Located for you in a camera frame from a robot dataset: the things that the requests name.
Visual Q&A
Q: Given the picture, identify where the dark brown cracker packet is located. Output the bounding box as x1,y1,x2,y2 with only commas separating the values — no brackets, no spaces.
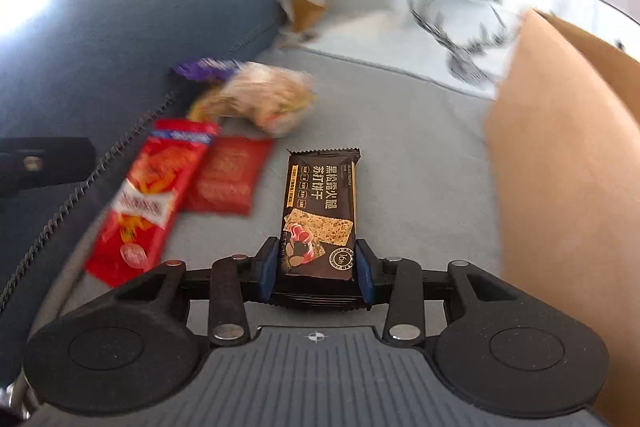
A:
264,147,367,310

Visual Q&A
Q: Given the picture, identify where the red long snack packet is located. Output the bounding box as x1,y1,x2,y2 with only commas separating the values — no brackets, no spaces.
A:
85,119,219,287

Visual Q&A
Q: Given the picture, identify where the cardboard box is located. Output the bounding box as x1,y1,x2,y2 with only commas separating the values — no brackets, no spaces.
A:
485,10,639,426

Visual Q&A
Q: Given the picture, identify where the red square snack packet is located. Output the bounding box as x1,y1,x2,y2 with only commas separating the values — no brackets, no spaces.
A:
181,135,274,216

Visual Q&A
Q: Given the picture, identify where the dark blue sofa cushion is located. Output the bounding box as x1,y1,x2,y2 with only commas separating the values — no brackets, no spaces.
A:
1,0,284,384

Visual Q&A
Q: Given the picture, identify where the clear bread snack bag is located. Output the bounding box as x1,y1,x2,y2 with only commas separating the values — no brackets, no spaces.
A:
186,62,316,138

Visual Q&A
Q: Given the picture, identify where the purple snack packet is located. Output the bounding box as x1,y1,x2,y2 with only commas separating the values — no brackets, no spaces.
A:
172,57,243,82

